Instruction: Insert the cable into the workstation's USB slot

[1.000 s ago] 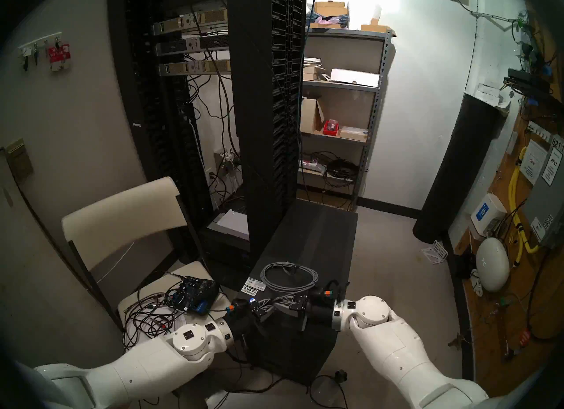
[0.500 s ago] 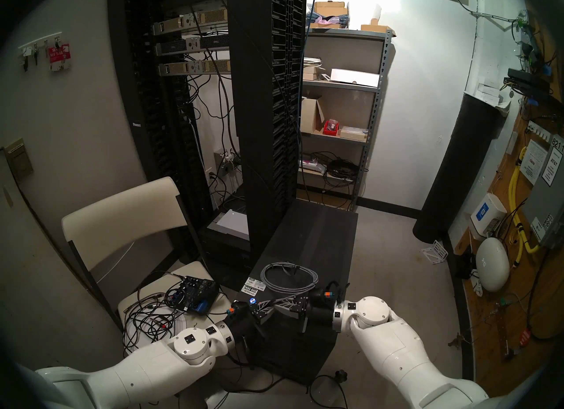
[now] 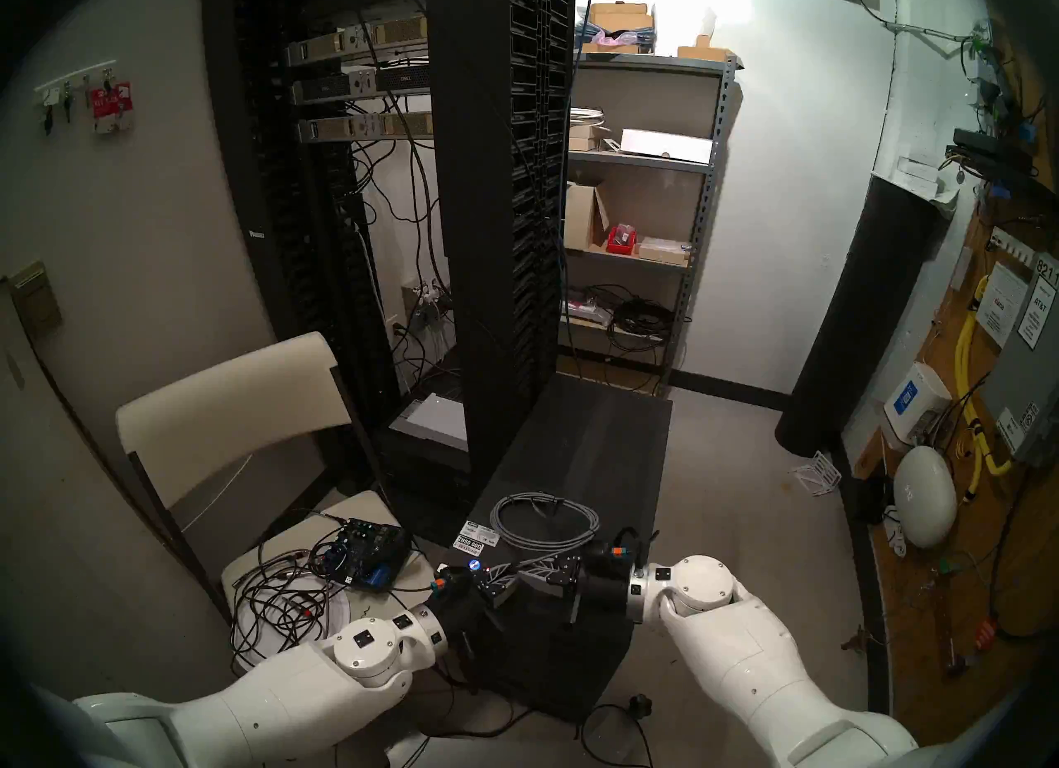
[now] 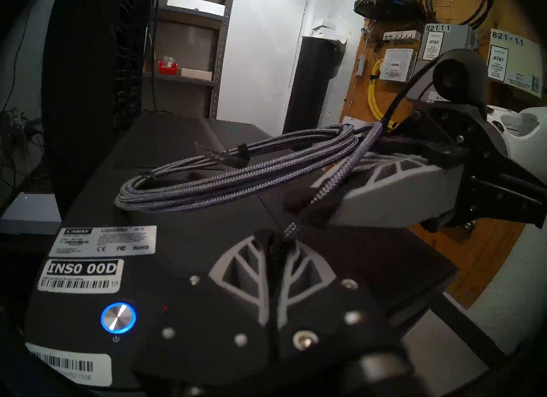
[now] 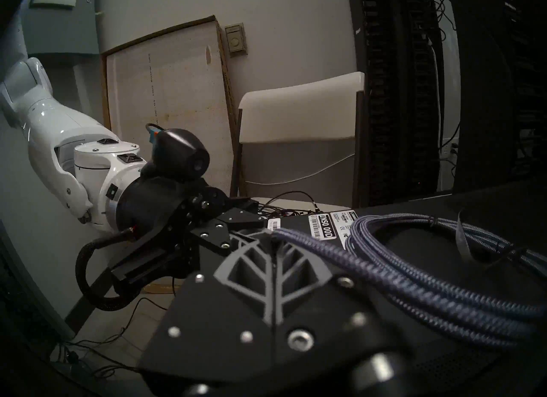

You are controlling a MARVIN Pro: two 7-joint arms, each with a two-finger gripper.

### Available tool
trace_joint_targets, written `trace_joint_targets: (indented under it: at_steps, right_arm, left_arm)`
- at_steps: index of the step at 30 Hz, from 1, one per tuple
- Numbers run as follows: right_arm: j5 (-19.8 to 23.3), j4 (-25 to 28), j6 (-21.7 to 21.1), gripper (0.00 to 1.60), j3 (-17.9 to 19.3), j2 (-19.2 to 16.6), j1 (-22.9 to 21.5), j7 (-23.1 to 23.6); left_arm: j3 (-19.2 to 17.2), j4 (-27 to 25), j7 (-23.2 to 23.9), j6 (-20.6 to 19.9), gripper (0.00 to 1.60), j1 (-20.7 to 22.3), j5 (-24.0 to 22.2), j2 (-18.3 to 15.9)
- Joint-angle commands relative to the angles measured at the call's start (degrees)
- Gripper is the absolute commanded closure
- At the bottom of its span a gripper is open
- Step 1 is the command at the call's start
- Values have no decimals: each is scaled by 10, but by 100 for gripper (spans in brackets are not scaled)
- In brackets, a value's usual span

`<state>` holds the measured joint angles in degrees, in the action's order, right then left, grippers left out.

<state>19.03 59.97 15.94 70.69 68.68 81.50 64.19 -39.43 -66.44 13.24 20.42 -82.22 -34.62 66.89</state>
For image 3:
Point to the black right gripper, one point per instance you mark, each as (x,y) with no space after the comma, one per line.
(608,591)

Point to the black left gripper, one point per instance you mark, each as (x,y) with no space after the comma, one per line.
(471,613)

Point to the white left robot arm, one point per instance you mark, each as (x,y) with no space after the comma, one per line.
(273,700)

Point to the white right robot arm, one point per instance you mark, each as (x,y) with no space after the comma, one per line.
(745,667)

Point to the black workstation tower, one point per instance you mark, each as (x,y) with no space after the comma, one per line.
(579,444)

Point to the black electronics board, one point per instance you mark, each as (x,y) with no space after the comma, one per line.
(368,547)

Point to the white round plate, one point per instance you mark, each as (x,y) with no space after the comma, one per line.
(331,609)

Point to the white flat network device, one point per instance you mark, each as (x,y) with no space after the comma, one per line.
(430,421)

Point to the white pink packet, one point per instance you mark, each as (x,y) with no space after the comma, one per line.
(583,311)

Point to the black power adapter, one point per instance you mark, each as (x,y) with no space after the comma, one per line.
(873,502)

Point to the cream folding chair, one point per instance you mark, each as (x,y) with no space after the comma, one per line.
(223,402)

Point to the flat tan box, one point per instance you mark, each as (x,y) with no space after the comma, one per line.
(662,251)

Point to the small red box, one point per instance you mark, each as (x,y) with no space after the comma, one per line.
(621,239)

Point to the open cardboard box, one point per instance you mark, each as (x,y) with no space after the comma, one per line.
(582,216)

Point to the white oval router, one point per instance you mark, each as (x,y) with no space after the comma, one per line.
(925,497)

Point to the black server rack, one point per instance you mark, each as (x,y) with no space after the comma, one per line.
(488,196)

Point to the white box with blue label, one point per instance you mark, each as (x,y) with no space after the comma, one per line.
(914,402)

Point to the white flat box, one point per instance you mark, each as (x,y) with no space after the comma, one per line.
(666,146)

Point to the beige rack server unit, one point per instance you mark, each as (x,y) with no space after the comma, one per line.
(356,38)
(364,127)

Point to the grey metal electrical box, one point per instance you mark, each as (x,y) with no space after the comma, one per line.
(1026,394)

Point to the grey metal shelving unit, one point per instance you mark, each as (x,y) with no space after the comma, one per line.
(654,66)

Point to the black Dell rack server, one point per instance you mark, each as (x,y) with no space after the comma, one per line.
(364,86)

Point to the white notice paper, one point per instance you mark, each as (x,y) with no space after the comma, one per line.
(1001,303)

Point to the stack of small white cartons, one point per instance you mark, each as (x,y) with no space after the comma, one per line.
(918,175)

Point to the small brown cardboard box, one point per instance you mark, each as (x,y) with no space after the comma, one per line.
(703,52)

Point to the large brown cardboard box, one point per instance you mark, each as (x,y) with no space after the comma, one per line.
(620,18)

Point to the black modem box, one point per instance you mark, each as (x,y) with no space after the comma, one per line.
(989,150)

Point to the red and white tag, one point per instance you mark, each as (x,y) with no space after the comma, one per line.
(112,109)

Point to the white key rack with keys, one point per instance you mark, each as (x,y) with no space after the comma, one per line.
(74,80)

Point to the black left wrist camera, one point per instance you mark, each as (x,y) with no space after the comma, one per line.
(447,586)

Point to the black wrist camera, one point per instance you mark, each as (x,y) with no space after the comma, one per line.
(447,586)
(612,550)

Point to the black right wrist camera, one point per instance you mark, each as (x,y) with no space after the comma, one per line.
(612,550)

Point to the wall power outlet box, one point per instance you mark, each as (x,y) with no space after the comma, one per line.
(426,299)

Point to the beige wall plate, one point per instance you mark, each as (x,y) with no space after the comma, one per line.
(35,299)

